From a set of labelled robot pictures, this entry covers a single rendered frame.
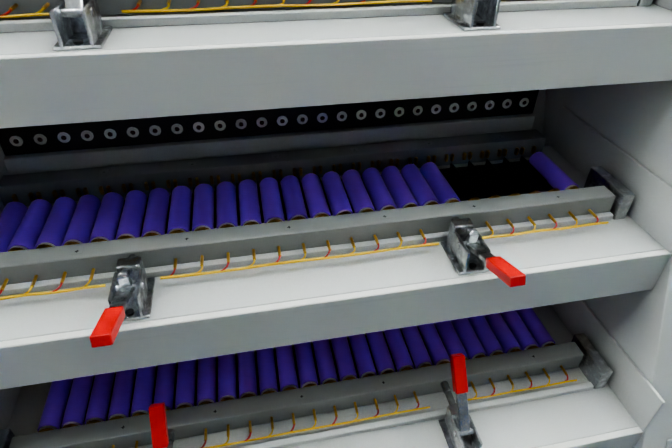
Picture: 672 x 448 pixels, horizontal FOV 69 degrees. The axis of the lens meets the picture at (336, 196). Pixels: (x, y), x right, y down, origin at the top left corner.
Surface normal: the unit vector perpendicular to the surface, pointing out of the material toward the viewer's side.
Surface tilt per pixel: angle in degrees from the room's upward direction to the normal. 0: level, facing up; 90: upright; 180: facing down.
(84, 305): 19
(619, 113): 90
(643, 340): 90
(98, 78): 109
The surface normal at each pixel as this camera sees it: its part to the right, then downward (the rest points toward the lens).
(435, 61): 0.20, 0.57
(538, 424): 0.01, -0.82
